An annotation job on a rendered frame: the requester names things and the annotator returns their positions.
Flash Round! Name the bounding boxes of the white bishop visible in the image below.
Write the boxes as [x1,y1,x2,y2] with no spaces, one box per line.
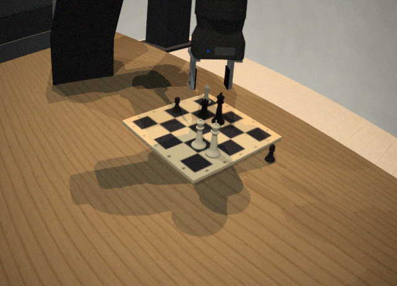
[203,84,211,104]

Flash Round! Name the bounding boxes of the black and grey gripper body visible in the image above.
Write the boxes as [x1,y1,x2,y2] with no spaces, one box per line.
[190,0,248,60]

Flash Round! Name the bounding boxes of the black rook chess piece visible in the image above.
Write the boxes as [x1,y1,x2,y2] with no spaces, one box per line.
[198,99,210,118]

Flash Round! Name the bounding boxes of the tan and black chessboard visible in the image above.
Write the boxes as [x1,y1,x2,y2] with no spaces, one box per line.
[122,94,282,184]

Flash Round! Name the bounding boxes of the white chess king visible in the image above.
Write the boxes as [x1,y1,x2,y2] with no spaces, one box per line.
[205,120,221,158]

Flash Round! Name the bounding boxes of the black pawn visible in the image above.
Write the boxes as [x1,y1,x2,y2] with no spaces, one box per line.
[265,144,275,163]
[172,97,182,114]

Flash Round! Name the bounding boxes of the white chess queen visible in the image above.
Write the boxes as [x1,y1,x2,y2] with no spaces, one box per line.
[191,119,206,150]

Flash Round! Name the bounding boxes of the black chess king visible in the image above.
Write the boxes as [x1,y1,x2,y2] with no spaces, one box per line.
[212,92,225,125]

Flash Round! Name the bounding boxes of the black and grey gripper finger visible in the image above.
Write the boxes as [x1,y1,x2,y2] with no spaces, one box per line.
[224,60,243,90]
[188,48,200,90]

